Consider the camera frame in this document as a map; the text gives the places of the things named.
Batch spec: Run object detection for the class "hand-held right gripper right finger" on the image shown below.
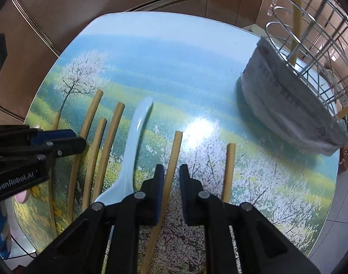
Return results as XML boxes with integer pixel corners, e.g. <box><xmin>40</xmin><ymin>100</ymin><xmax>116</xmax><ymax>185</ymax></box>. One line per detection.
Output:
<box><xmin>179</xmin><ymin>164</ymin><xmax>320</xmax><ymax>274</ymax></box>

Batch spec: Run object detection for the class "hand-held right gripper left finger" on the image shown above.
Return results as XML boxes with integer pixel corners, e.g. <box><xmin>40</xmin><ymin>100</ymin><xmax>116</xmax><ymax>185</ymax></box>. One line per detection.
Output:
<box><xmin>25</xmin><ymin>164</ymin><xmax>165</xmax><ymax>274</ymax></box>

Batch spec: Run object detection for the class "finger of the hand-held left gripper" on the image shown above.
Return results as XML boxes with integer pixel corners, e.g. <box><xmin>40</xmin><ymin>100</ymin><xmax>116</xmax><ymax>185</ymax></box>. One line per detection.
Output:
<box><xmin>0</xmin><ymin>136</ymin><xmax>87</xmax><ymax>166</ymax></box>
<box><xmin>0</xmin><ymin>125</ymin><xmax>76</xmax><ymax>149</ymax></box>

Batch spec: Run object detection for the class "wooden chopstick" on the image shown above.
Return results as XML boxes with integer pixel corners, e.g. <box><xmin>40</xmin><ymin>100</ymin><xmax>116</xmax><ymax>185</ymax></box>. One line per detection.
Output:
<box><xmin>48</xmin><ymin>112</ymin><xmax>61</xmax><ymax>238</ymax></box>
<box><xmin>92</xmin><ymin>102</ymin><xmax>125</xmax><ymax>203</ymax></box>
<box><xmin>221</xmin><ymin>143</ymin><xmax>236</xmax><ymax>204</ymax></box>
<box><xmin>140</xmin><ymin>131</ymin><xmax>183</xmax><ymax>274</ymax></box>
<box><xmin>67</xmin><ymin>89</ymin><xmax>104</xmax><ymax>227</ymax></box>
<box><xmin>288</xmin><ymin>0</ymin><xmax>303</xmax><ymax>65</ymax></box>
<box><xmin>82</xmin><ymin>118</ymin><xmax>107</xmax><ymax>212</ymax></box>

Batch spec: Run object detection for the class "light blue ceramic spoon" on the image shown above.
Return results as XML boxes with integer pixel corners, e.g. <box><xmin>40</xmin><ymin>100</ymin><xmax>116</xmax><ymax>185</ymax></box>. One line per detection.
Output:
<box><xmin>93</xmin><ymin>96</ymin><xmax>154</xmax><ymax>250</ymax></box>

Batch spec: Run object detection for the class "metal wire utensil rack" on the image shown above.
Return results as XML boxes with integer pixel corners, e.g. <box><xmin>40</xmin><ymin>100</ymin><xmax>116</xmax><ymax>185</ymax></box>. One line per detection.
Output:
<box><xmin>265</xmin><ymin>0</ymin><xmax>348</xmax><ymax>120</ymax></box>

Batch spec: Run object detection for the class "grey cloth wrap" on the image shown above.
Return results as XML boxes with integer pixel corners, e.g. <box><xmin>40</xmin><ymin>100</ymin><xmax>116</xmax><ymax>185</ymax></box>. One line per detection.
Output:
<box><xmin>240</xmin><ymin>38</ymin><xmax>348</xmax><ymax>157</ymax></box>

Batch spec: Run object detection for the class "black cable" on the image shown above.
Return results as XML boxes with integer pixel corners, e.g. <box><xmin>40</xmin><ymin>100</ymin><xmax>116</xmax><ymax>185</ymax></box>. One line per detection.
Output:
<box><xmin>11</xmin><ymin>232</ymin><xmax>39</xmax><ymax>259</ymax></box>

